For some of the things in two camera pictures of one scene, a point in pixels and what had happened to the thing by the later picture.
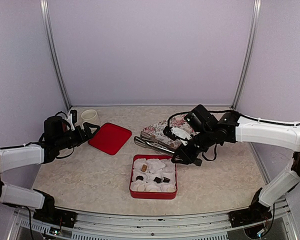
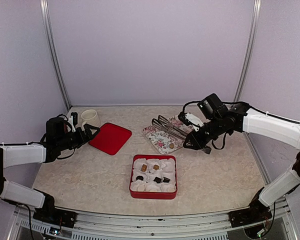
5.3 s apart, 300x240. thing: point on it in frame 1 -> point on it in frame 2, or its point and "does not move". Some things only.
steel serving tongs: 142,142 -> 163,123
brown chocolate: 144,168 does not move
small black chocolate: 166,180 does not move
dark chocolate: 157,179 does not move
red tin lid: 110,138 does not move
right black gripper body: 192,155 -> 201,142
